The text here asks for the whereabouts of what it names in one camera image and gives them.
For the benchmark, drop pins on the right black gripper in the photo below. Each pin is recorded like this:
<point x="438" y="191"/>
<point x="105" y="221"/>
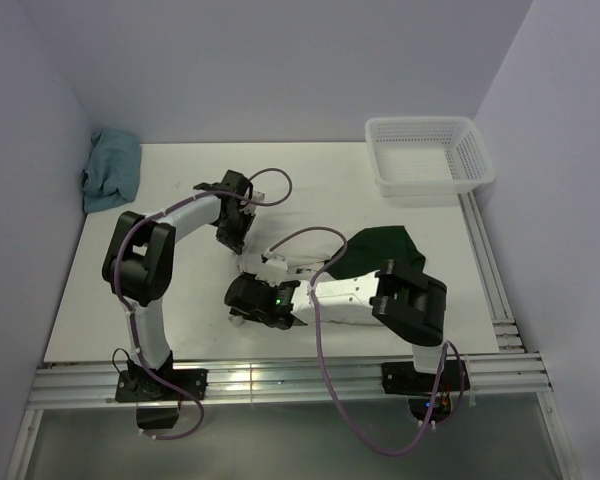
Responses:
<point x="252" y="278"/>

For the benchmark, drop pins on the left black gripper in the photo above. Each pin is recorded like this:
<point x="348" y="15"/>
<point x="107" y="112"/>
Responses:
<point x="235" y="242"/>

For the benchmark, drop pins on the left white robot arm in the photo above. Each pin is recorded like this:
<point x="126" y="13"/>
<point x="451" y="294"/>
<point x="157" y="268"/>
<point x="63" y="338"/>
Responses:
<point x="139" y="261"/>

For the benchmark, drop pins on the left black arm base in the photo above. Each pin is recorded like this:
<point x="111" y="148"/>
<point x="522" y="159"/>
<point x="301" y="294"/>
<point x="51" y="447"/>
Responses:
<point x="158" y="404"/>

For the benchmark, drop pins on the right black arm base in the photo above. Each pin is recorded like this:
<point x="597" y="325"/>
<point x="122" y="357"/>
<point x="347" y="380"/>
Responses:
<point x="401" y="378"/>

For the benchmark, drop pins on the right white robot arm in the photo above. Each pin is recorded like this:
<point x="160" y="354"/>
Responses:
<point x="408" y="302"/>

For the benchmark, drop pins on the crumpled light blue t-shirt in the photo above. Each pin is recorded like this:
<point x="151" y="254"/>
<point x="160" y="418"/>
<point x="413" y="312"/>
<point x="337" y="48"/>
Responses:
<point x="111" y="176"/>

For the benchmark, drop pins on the white plastic perforated basket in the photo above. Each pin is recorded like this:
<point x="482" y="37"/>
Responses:
<point x="427" y="155"/>

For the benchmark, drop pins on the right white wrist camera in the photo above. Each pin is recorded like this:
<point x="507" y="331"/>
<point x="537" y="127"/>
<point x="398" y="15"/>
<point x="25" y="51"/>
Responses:
<point x="273" y="269"/>

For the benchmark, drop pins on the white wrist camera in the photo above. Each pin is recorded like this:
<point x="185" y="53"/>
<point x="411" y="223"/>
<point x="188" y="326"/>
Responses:
<point x="273" y="269"/>
<point x="254" y="199"/>

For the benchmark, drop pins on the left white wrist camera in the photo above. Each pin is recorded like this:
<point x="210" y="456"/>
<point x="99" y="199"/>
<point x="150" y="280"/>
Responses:
<point x="254" y="199"/>

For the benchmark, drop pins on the aluminium rail frame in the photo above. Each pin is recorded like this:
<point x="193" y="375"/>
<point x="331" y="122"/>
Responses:
<point x="513" y="370"/>

